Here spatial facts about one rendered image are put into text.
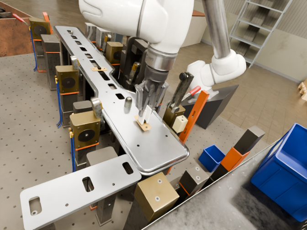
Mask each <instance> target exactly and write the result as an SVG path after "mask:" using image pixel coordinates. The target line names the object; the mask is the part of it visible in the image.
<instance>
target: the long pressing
mask: <svg viewBox="0 0 307 230"><path fill-rule="evenodd" d="M53 29H54V30H55V32H56V33H57V35H58V37H59V38H60V40H61V41H62V43H63V44H64V46H65V47H66V49H67V51H68V52H69V54H70V55H71V56H74V55H75V56H76V57H77V58H78V60H79V64H80V66H79V69H80V71H81V72H82V74H83V75H84V77H85V78H86V80H87V82H88V83H89V85H90V86H91V88H92V89H93V91H94V93H95V97H98V99H100V101H101V102H102V106H103V109H102V114H103V117H104V119H105V120H106V122H107V124H108V125H109V127H110V129H111V130H112V132H113V134H114V135H115V137H116V138H117V140H118V142H119V143H120V145H121V146H122V148H123V150H124V152H125V153H126V154H127V155H128V156H129V157H130V158H131V160H132V161H133V163H134V165H135V166H136V168H137V170H138V171H139V173H140V174H141V175H143V176H153V175H155V174H157V173H159V172H161V171H163V170H165V169H167V168H169V167H171V166H173V165H175V164H178V163H180V162H182V161H184V160H186V159H187V158H188V156H189V154H190V150H189V148H188V147H187V146H186V145H185V143H184V142H183V141H182V140H181V139H180V138H179V137H178V136H177V135H176V134H175V133H174V132H173V130H172V129H171V128H170V127H169V126H168V125H167V124H166V123H165V121H164V120H163V119H162V118H161V117H160V116H159V115H158V114H157V112H156V111H155V110H153V111H152V114H151V115H150V118H149V121H148V123H149V124H150V126H151V127H152V129H150V130H147V131H144V130H143V129H142V128H141V126H140V125H139V123H138V122H137V121H136V119H135V118H134V116H135V115H138V113H139V110H138V109H137V108H136V106H135V103H136V92H134V91H131V90H128V89H125V88H123V87H122V86H121V85H120V84H119V83H118V82H117V81H116V80H115V78H114V77H113V74H114V73H115V71H116V70H115V68H114V67H113V66H112V65H111V64H110V62H109V61H108V60H107V59H106V58H105V57H104V56H103V54H102V53H101V52H100V51H99V50H98V49H97V48H96V46H95V45H94V44H93V43H92V42H91V41H90V40H89V39H88V37H87V36H86V35H85V34H84V33H83V32H82V31H81V30H80V29H79V28H78V27H69V26H53ZM67 31H73V32H74V34H73V36H75V37H76V38H77V39H73V38H72V37H71V36H72V35H71V34H70V33H68V32H67ZM75 41H79V42H80V43H81V45H78V44H77V43H76V42H75ZM80 47H84V48H85V49H86V52H84V51H82V50H81V49H80ZM85 54H89V55H91V57H92V58H91V59H89V58H87V57H86V55H85ZM90 60H94V61H95V62H96V63H97V64H98V66H100V67H106V68H107V71H103V72H104V73H105V75H106V76H107V77H108V78H109V80H108V81H105V80H104V79H103V78H102V77H101V75H100V74H99V73H98V71H92V70H91V68H94V66H93V64H92V63H91V62H90ZM108 84H113V85H114V86H115V87H116V88H117V89H111V88H110V87H109V86H108ZM106 92H107V93H106ZM116 94H121V95H122V96H123V97H124V99H118V98H117V96H116ZM128 96H130V97H131V98H132V106H131V108H126V107H124V103H125V99H126V97H128ZM113 102H115V103H113ZM166 135H167V136H168V137H166ZM137 145H139V146H137Z"/></svg>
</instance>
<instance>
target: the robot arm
mask: <svg viewBox="0 0 307 230"><path fill-rule="evenodd" d="M201 1H202V6H203V10H204V13H205V18H206V23H207V27H208V30H209V35H210V39H211V43H212V48H213V52H214V55H213V57H212V63H210V64H205V62H204V61H200V60H198V61H196V62H194V63H192V64H190V65H188V67H187V72H190V73H191V74H192V75H194V78H193V80H192V82H191V84H190V86H189V88H190V91H191V90H192V89H194V88H195V87H196V86H198V85H199V86H201V90H205V91H207V92H208V93H209V94H210V95H209V97H208V99H207V100H210V99H211V98H212V97H213V96H214V95H216V94H218V93H219V92H218V91H213V90H212V86H213V85H215V84H219V83H223V82H227V81H229V80H232V79H235V78H237V77H238V76H240V75H241V74H243V73H244V71H245V70H246V62H245V59H244V58H243V56H241V55H239V54H236V53H235V51H233V50H231V49H230V43H229V37H228V29H227V23H226V16H225V9H224V3H223V0H201ZM193 6H194V0H79V9H80V12H81V13H82V15H83V16H84V18H85V19H86V20H87V21H89V22H90V23H91V24H93V25H95V26H97V27H99V28H101V29H104V30H107V31H110V32H113V33H117V34H121V35H125V36H133V37H138V38H141V39H143V40H145V41H147V42H149V44H148V49H147V54H146V58H145V62H146V68H145V72H144V75H145V77H144V79H143V81H142V83H141V84H139V85H138V84H136V85H135V89H136V103H135V106H136V108H137V109H138V110H139V113H138V115H139V117H138V121H139V123H140V124H141V125H143V122H144V120H146V123H148V121H149V118H150V115H151V114H152V111H153V110H155V107H158V106H159V104H160V102H161V99H162V97H163V95H164V94H165V91H166V89H167V88H168V87H169V84H168V83H166V82H165V80H166V79H167V77H168V74H169V71H170V70H171V69H172V68H173V65H174V63H175V59H176V57H177V54H178V51H179V48H180V47H181V45H182V44H183V42H184V40H185V37H186V35H187V32H188V29H189V26H190V22H191V17H192V12H193ZM201 90H199V91H198V92H197V93H195V94H194V95H193V96H191V97H189V98H188V100H189V101H188V103H192V102H196V100H197V98H198V96H199V94H200V92H201ZM143 91H144V93H143ZM148 101H149V104H148ZM147 104H148V105H147Z"/></svg>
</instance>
